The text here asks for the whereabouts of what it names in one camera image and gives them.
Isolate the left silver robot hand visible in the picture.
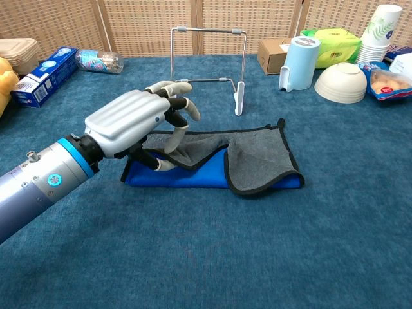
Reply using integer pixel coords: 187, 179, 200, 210
84, 80, 201, 172

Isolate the grey and blue towel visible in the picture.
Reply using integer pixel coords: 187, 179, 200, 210
120, 118, 306, 201

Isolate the clear plastic snack jar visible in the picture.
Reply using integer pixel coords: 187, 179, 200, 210
75, 49, 124, 75

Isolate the blue toothpaste box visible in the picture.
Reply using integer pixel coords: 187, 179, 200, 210
10, 46, 80, 109

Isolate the woven bamboo folding screen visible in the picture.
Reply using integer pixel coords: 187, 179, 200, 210
0, 0, 412, 61

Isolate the yellow plush toy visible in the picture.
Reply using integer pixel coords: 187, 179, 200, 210
0, 57, 20, 117

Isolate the beige lidded lunch box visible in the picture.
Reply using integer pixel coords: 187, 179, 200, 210
0, 37, 41, 75

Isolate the brown cardboard box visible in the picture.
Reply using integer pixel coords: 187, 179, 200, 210
257, 38, 292, 75

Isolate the light blue cylindrical container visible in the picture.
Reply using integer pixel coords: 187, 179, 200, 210
278, 35, 321, 93

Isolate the beige upturned bowl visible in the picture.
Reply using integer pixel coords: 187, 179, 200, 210
314, 62, 368, 104

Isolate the green tissue pack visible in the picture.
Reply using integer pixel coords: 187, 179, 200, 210
300, 28, 362, 70

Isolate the stack of paper cups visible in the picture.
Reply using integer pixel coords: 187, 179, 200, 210
355, 4, 403, 65

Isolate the blue cookie snack bag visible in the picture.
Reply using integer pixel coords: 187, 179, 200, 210
359, 61, 412, 102

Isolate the red blue noodle packet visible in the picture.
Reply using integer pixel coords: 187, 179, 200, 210
384, 44, 412, 62

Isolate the white stapler box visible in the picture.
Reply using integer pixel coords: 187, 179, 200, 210
388, 53, 412, 77

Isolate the metal wire rack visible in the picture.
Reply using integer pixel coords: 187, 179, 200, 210
170, 26, 248, 117

